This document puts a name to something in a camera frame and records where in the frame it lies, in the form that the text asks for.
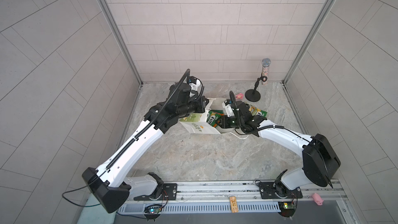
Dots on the small wooden tag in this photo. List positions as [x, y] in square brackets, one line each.
[233, 204]

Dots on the left circuit board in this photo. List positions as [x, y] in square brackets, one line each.
[153, 209]

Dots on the white paper shopping bag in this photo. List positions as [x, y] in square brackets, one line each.
[196, 123]

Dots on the black microphone stand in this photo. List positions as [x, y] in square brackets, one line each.
[253, 95]

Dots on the glitter microphone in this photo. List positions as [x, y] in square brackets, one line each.
[265, 67]

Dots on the small pink toy figure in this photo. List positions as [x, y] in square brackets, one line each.
[239, 97]

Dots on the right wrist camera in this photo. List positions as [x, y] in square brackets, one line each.
[229, 107]

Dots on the pink object on rail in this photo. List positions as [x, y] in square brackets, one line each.
[317, 199]

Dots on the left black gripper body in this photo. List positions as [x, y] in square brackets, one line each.
[189, 107]

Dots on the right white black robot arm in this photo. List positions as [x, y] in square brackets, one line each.
[320, 161]

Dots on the aluminium mounting rail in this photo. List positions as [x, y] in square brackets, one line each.
[212, 197]

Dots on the circuit board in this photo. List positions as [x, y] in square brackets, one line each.
[153, 209]
[287, 209]

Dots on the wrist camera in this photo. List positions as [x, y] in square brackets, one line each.
[229, 107]
[195, 83]

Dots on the green Fox's candy bag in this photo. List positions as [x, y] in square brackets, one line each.
[256, 111]
[210, 113]

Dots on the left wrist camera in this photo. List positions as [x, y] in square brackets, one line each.
[195, 83]

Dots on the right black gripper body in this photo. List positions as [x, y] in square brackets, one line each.
[232, 122]

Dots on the teal cloth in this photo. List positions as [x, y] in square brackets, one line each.
[92, 215]

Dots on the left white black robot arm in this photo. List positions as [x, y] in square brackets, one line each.
[106, 182]

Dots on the right circuit board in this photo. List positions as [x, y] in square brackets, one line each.
[287, 209]

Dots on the orange Fox's candy bag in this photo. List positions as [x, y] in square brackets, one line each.
[216, 118]

